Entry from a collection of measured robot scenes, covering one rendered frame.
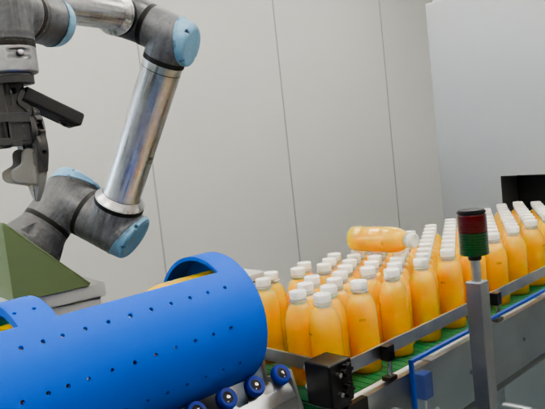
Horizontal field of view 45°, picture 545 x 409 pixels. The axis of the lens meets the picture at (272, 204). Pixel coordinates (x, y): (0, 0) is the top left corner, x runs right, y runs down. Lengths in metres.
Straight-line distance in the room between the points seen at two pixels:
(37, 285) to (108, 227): 0.25
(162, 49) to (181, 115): 2.77
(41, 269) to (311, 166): 3.49
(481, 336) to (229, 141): 3.42
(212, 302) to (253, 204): 3.58
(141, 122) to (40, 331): 0.87
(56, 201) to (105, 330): 0.95
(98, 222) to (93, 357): 0.90
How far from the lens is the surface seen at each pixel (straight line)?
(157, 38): 1.77
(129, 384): 1.15
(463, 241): 1.48
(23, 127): 1.16
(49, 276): 1.93
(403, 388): 1.56
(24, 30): 1.18
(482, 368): 1.56
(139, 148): 1.86
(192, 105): 4.58
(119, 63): 4.38
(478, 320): 1.52
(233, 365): 1.30
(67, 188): 2.04
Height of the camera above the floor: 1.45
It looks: 5 degrees down
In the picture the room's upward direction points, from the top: 6 degrees counter-clockwise
